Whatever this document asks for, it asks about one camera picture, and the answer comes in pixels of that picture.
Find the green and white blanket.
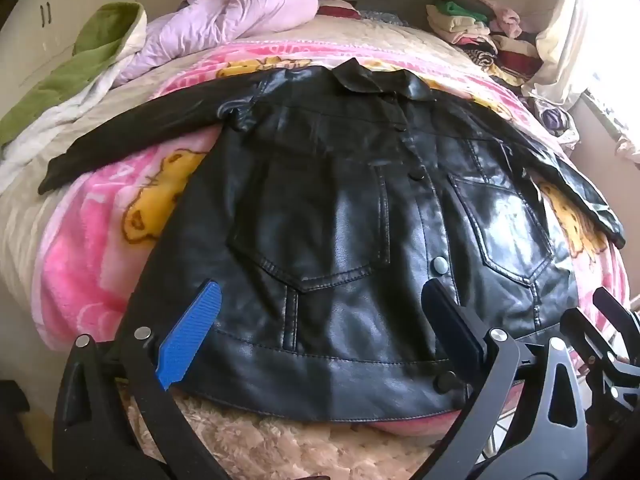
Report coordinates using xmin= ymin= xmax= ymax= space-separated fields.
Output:
xmin=0 ymin=1 xmax=148 ymax=196

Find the dark red cloth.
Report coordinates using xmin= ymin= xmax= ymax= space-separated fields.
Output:
xmin=317 ymin=2 xmax=361 ymax=22

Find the lilac quilt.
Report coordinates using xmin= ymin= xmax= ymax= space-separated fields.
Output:
xmin=112 ymin=0 xmax=321 ymax=86

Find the pink printed blanket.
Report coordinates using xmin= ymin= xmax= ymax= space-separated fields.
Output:
xmin=37 ymin=40 xmax=631 ymax=441

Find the plastic bag of clothes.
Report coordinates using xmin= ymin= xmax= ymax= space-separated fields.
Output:
xmin=530 ymin=95 xmax=581 ymax=146

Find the white cloth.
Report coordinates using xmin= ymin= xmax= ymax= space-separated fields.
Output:
xmin=520 ymin=0 xmax=640 ymax=101

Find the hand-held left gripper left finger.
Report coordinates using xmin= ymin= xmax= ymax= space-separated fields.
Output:
xmin=52 ymin=279 xmax=232 ymax=480

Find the black leather jacket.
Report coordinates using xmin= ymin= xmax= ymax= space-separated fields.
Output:
xmin=39 ymin=57 xmax=627 ymax=423

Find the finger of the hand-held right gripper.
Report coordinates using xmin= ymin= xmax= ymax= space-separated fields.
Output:
xmin=592 ymin=287 xmax=640 ymax=361
xmin=560 ymin=307 xmax=640 ymax=409

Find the blue patterned cloth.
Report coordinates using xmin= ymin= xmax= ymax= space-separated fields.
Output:
xmin=357 ymin=7 xmax=407 ymax=27

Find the pile of folded clothes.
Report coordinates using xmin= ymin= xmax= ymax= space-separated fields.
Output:
xmin=425 ymin=0 xmax=551 ymax=86

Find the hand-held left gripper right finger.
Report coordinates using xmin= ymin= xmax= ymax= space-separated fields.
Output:
xmin=421 ymin=279 xmax=593 ymax=480

